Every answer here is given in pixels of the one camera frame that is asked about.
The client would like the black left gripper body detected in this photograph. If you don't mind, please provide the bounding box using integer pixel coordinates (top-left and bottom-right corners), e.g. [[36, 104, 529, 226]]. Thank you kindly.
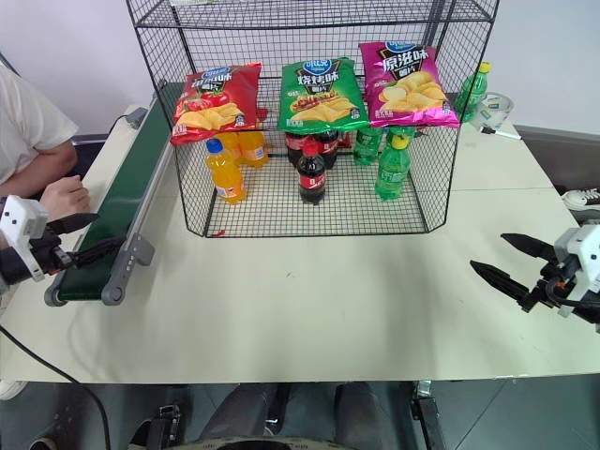
[[30, 224, 76, 278]]

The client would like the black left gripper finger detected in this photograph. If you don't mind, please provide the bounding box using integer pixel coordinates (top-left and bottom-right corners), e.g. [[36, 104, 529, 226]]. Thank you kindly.
[[46, 213, 100, 235], [69, 236, 127, 269]]

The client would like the dark grey rounded shape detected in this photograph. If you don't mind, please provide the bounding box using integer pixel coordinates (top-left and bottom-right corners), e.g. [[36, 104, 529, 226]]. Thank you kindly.
[[201, 382, 293, 444]]

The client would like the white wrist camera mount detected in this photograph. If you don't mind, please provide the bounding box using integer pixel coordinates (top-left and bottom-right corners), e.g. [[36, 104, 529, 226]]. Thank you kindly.
[[0, 195, 50, 282], [552, 226, 600, 320]]

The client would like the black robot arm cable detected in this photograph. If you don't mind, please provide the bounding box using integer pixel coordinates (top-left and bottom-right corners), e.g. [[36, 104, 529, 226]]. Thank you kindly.
[[0, 325, 112, 450]]

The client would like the white sneaker black sole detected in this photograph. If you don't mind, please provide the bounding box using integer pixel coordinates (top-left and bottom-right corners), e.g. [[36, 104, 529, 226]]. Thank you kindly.
[[561, 187, 600, 211]]

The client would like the metal table leg bracket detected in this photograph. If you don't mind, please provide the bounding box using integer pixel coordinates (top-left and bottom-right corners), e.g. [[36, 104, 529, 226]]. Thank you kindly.
[[411, 379, 446, 450]]

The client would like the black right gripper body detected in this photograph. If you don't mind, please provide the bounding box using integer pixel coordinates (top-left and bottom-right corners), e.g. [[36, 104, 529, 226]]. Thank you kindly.
[[517, 260, 578, 313]]

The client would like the clear plastic cup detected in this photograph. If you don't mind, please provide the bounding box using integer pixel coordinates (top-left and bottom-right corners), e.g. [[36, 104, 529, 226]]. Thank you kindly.
[[468, 92, 514, 134]]

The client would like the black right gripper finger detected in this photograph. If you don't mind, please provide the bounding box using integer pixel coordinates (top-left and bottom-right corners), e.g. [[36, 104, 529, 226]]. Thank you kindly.
[[500, 232, 557, 262], [470, 260, 540, 306]]

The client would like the green potato chips bag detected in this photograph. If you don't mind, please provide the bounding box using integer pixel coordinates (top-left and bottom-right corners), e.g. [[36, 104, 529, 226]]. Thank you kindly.
[[276, 56, 370, 132]]

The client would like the person hand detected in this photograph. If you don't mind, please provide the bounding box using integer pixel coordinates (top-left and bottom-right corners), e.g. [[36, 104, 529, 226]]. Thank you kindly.
[[39, 177, 93, 221]]

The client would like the black wire mesh rack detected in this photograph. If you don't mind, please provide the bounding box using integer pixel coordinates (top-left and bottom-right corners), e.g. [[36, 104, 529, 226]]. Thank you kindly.
[[125, 0, 499, 239]]

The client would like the person white shirt torso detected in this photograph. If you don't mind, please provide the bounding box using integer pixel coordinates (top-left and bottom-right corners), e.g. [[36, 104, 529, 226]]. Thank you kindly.
[[0, 63, 80, 187]]

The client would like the grey plastic device with cable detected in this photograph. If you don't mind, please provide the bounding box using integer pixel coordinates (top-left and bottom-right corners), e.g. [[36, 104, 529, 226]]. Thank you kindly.
[[126, 106, 150, 130]]

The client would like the black caster wheel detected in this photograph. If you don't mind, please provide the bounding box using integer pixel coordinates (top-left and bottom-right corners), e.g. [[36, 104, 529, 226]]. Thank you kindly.
[[130, 401, 188, 450]]

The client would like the white shoe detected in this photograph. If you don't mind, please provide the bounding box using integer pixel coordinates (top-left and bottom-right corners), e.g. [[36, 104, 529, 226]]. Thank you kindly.
[[0, 378, 28, 401]]

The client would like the orange soda bottle blue cap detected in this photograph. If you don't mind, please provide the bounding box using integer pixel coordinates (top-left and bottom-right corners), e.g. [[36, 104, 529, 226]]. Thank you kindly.
[[204, 138, 248, 206]]

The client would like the green conveyor belt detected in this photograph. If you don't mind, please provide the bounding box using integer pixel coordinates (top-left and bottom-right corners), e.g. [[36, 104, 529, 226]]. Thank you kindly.
[[44, 82, 177, 308]]

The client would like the green soda bottle yellow cap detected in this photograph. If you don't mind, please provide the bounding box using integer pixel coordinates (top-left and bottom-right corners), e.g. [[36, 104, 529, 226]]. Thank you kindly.
[[373, 133, 413, 203], [453, 61, 493, 124]]

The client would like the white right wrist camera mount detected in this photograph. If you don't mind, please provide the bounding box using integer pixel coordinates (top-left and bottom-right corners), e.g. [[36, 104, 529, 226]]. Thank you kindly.
[[552, 226, 600, 320]]

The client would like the magenta potato chips bag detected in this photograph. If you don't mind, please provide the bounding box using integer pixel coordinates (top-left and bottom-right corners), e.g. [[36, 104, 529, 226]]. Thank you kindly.
[[358, 40, 460, 128]]

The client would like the thin black cable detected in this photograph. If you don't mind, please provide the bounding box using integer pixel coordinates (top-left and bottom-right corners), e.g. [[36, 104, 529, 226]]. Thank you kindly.
[[105, 114, 130, 138]]

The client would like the cola bottle red cap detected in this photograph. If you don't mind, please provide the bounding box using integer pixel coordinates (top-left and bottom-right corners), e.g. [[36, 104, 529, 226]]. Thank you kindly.
[[295, 142, 328, 206]]

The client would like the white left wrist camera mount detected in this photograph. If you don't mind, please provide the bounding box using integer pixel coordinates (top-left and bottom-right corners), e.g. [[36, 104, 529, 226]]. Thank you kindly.
[[0, 195, 50, 282]]

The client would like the black and white marker pen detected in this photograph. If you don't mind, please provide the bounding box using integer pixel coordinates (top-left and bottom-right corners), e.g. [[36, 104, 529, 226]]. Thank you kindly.
[[478, 126, 522, 141]]

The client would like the red potato chips bag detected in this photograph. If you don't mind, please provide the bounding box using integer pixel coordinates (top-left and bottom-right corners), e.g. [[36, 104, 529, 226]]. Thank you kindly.
[[169, 63, 263, 146]]

